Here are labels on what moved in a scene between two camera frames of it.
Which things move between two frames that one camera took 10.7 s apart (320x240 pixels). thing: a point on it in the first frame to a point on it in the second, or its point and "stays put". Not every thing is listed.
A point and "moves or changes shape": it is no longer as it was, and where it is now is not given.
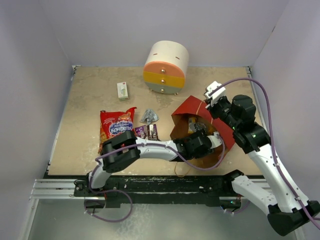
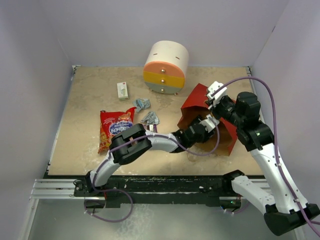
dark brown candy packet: x=152 y=132 stays put
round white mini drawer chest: x=165 y=66 stays put
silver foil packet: x=197 y=126 moves or changes shape
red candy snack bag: x=114 y=123 stays put
